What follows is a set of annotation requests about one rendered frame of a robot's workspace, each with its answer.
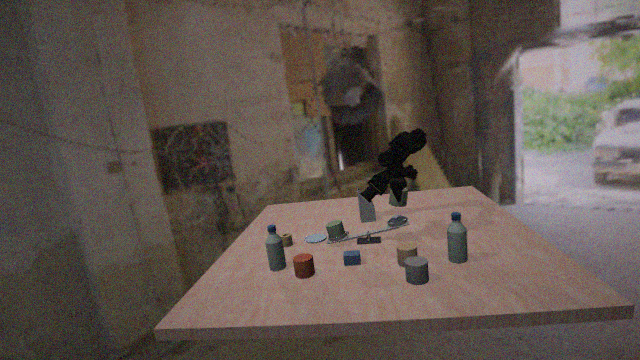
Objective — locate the grey balance beam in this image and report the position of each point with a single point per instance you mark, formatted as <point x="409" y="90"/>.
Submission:
<point x="369" y="239"/>

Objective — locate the red-brown cylinder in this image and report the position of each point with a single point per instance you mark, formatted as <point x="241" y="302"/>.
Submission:
<point x="304" y="266"/>

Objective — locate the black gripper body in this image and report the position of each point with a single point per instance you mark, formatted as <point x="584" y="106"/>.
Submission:
<point x="395" y="175"/>

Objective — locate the small blue block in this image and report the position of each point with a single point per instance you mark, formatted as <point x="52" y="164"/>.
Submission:
<point x="352" y="258"/>

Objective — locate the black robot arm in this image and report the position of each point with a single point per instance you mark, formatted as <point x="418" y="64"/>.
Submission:
<point x="410" y="143"/>

